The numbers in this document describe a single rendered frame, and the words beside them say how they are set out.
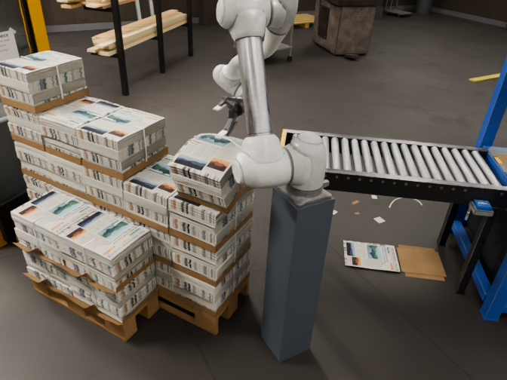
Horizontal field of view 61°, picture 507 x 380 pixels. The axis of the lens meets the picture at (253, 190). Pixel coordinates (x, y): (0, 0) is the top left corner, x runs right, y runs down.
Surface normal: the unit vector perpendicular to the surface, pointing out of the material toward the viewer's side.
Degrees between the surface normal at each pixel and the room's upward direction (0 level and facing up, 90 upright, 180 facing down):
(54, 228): 3
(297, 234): 90
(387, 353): 0
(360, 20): 90
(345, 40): 90
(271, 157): 60
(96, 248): 1
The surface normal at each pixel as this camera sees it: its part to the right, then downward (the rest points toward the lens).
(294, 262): 0.49, 0.48
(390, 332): 0.04, -0.85
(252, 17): 0.30, 0.18
